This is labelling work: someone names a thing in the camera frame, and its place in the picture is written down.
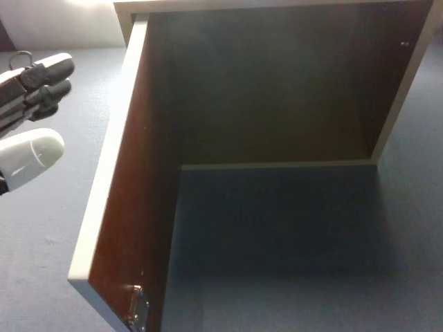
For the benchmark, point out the metal cabinet hinge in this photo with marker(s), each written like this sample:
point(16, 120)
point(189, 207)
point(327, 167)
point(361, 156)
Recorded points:
point(138, 307)

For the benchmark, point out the dark maroon background object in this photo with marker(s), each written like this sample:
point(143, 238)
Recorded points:
point(5, 34)

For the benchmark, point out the blue-grey table cloth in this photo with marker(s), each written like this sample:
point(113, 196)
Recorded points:
point(41, 249)

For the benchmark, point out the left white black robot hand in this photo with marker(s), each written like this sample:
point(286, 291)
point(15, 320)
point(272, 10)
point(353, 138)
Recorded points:
point(31, 154)

